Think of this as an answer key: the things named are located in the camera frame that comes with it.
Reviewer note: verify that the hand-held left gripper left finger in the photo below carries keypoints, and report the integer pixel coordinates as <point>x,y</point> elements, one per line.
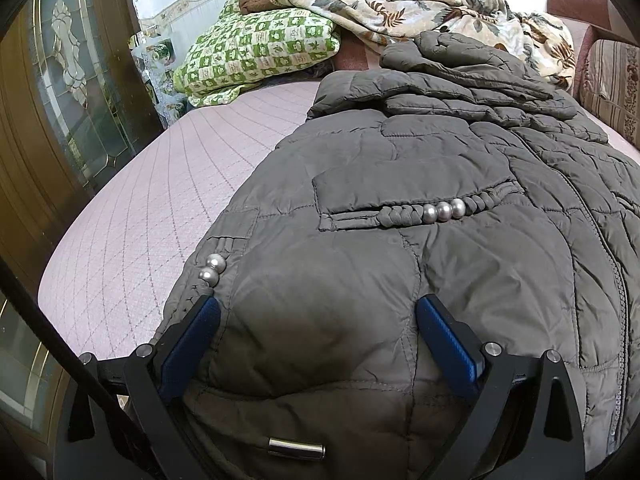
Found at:
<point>192,345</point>

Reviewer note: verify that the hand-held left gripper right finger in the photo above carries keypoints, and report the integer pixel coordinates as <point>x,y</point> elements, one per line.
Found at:
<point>447,345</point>

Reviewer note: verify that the grey-brown quilted hooded jacket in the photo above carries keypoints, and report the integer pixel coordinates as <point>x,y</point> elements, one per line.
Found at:
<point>400,270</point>

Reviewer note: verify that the wooden door with stained glass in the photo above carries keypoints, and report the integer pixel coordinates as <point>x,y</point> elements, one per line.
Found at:
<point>55,135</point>

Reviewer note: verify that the printed plastic bag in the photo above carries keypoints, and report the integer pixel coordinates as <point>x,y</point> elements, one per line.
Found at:
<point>155,75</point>

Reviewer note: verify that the green checkered pillow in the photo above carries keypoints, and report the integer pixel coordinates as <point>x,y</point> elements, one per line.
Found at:
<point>260,45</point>

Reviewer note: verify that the striped floral sofa cushion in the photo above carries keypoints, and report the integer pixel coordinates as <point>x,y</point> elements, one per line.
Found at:
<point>617,85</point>

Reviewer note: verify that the leaf print blanket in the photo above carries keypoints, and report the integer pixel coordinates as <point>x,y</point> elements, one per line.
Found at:
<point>450,15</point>

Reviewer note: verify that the brown cloth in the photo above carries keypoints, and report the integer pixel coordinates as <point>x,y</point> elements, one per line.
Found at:
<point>257,1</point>

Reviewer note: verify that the pink upholstered sofa backrest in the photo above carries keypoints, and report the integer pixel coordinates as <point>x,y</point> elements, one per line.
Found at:
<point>570,10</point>

